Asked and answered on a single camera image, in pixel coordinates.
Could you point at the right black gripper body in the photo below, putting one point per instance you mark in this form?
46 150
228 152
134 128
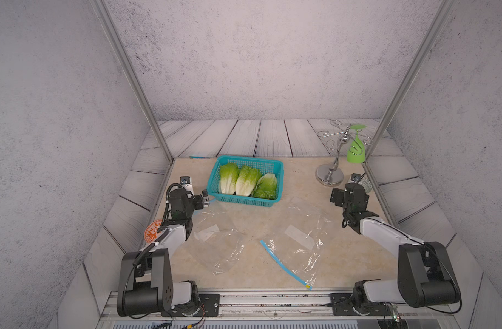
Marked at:
340 200

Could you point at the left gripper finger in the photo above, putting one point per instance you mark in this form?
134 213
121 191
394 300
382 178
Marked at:
205 198
198 204

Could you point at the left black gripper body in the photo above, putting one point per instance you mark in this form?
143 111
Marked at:
190 208

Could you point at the chinese cabbage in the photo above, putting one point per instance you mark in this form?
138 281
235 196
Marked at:
247 180
228 178
266 187

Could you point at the clear zipper bag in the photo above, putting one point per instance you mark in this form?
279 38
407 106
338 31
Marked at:
215 241
298 242

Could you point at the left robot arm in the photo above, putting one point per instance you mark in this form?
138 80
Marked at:
145 283

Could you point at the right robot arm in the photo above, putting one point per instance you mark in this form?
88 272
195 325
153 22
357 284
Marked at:
425 274

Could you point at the silver metal cup rack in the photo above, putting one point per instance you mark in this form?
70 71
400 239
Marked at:
330 174

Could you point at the green plastic goblet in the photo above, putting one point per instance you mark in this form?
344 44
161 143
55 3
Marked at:
356 153

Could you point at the orange patterned bowl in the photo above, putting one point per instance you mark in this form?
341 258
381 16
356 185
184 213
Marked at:
151 232

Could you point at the teal plastic basket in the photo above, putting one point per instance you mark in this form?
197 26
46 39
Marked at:
264 166

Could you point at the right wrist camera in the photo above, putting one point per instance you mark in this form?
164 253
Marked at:
356 178

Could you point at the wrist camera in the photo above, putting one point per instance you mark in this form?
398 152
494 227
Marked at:
186 183
356 178

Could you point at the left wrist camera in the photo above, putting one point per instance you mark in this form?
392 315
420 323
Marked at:
186 183

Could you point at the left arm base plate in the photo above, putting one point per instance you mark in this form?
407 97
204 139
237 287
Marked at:
201 305

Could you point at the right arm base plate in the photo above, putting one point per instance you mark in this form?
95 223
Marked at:
344 304

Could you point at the aluminium front rail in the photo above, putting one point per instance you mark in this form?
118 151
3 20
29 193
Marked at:
279 308

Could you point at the right aluminium frame post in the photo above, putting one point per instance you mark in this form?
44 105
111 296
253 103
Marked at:
422 52

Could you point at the aluminium frame post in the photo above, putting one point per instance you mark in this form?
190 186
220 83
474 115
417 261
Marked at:
118 48
422 52

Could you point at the left aluminium frame post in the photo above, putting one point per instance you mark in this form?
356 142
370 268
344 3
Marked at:
118 48

